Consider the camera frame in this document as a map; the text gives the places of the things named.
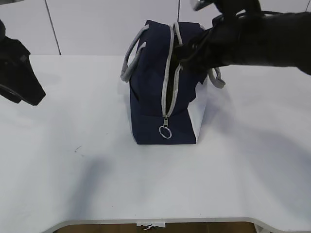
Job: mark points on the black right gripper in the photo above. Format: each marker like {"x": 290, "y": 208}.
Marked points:
{"x": 205, "y": 50}

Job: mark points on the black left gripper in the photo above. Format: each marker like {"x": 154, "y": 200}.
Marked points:
{"x": 18, "y": 81}

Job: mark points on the navy blue lunch bag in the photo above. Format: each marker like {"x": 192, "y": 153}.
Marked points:
{"x": 167, "y": 102}

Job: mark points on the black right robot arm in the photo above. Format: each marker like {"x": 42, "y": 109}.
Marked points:
{"x": 246, "y": 35}

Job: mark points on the white tape on table edge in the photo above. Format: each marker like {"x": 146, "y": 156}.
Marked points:
{"x": 148, "y": 225}

